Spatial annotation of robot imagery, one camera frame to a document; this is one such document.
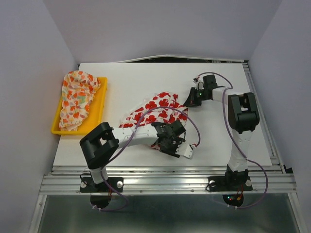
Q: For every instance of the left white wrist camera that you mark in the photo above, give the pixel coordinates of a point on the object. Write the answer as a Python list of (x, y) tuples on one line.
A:
[(186, 150)]

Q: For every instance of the white red poppy skirt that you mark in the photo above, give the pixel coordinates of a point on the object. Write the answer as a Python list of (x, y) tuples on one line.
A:
[(158, 111)]

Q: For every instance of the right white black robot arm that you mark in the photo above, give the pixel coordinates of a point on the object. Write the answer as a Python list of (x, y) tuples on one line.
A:
[(241, 117)]

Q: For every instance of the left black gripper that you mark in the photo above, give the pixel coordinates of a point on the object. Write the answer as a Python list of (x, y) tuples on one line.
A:
[(179, 141)]

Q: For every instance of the orange floral skirt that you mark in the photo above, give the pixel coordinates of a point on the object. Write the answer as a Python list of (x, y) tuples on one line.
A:
[(78, 92)]

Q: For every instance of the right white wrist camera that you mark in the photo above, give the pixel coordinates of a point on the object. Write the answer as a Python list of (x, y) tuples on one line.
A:
[(199, 85)]

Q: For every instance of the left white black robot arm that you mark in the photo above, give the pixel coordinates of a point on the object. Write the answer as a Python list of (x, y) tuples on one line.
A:
[(102, 142)]

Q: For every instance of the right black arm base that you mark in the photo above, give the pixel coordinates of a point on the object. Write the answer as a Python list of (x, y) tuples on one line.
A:
[(222, 184)]

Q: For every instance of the yellow plastic tray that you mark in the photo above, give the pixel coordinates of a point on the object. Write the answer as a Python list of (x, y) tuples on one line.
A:
[(95, 115)]

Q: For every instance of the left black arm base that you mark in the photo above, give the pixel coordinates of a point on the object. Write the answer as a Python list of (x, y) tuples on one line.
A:
[(88, 186)]

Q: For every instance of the aluminium frame rail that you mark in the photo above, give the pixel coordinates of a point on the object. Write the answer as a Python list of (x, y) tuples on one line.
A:
[(65, 180)]

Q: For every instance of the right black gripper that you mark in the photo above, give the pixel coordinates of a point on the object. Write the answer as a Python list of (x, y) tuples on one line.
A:
[(191, 101)]

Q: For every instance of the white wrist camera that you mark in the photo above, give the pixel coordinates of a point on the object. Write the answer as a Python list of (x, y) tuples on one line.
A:
[(199, 85), (186, 150)]

